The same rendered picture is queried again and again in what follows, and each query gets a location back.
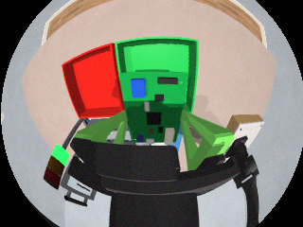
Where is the green circuit board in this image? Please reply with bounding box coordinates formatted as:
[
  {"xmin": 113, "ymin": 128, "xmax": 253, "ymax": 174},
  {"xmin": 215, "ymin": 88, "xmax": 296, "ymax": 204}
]
[{"xmin": 119, "ymin": 71, "xmax": 188, "ymax": 145}]

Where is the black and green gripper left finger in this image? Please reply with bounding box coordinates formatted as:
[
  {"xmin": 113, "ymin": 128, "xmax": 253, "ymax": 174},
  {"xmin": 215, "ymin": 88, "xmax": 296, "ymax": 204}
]
[{"xmin": 74, "ymin": 110, "xmax": 128, "ymax": 145}]

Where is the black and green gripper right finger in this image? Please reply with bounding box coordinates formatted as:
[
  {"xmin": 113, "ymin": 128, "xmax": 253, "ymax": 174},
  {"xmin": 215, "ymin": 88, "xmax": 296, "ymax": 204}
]
[{"xmin": 181, "ymin": 110, "xmax": 235, "ymax": 171}]

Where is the red open tray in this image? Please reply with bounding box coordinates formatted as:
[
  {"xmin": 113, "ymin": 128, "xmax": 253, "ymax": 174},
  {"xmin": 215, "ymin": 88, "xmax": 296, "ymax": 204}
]
[{"xmin": 62, "ymin": 43, "xmax": 125, "ymax": 118}]

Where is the green bin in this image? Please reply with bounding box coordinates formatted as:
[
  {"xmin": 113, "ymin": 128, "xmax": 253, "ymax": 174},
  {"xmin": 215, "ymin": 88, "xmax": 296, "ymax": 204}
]
[{"xmin": 115, "ymin": 36, "xmax": 199, "ymax": 114}]

